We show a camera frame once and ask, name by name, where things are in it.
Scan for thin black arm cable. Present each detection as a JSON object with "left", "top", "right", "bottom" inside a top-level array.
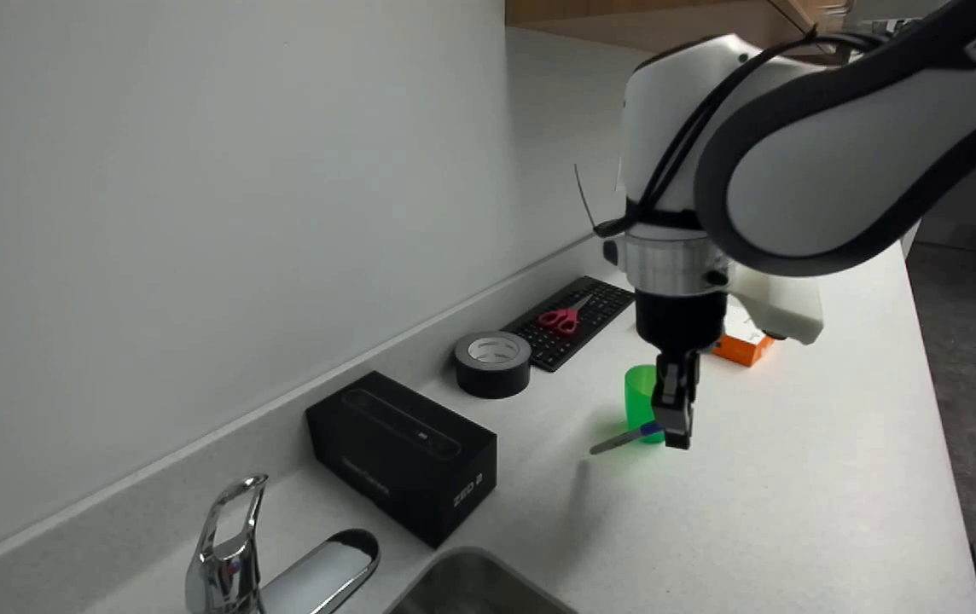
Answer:
[{"left": 571, "top": 23, "right": 894, "bottom": 243}]

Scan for red handled scissors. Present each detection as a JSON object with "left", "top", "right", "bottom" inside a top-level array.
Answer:
[{"left": 538, "top": 298, "right": 598, "bottom": 340}]

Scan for chrome sink faucet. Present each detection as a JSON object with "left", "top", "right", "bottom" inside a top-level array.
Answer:
[{"left": 182, "top": 471, "right": 381, "bottom": 614}]

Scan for black keyboard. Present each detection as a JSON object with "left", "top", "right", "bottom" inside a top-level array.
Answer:
[{"left": 501, "top": 272, "right": 638, "bottom": 376}]

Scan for wooden wall cabinet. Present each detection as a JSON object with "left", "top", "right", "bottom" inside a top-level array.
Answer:
[{"left": 501, "top": 0, "right": 856, "bottom": 53}]

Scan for orange white product box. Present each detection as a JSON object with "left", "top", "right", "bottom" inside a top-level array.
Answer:
[{"left": 711, "top": 324, "right": 782, "bottom": 372}]

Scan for black rectangular box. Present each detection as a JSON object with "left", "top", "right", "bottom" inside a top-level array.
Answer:
[{"left": 303, "top": 368, "right": 501, "bottom": 554}]

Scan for green plastic cup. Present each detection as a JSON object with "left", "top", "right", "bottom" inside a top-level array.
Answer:
[{"left": 620, "top": 362, "right": 674, "bottom": 447}]

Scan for blue grey pen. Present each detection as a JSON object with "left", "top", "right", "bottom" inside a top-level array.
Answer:
[{"left": 588, "top": 421, "right": 664, "bottom": 459}]

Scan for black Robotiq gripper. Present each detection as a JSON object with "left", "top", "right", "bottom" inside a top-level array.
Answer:
[{"left": 630, "top": 285, "right": 729, "bottom": 453}]

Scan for black tape roll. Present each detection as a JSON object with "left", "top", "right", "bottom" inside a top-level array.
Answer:
[{"left": 450, "top": 329, "right": 534, "bottom": 402}]

